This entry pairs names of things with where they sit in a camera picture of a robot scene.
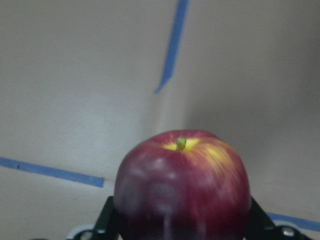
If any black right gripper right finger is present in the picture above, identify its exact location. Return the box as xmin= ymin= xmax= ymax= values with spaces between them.
xmin=246 ymin=197 xmax=276 ymax=240

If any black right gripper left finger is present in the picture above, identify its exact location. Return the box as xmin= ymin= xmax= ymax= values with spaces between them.
xmin=93 ymin=196 xmax=119 ymax=240

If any dark red apple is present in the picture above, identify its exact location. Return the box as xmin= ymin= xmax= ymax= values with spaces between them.
xmin=113 ymin=130 xmax=252 ymax=240

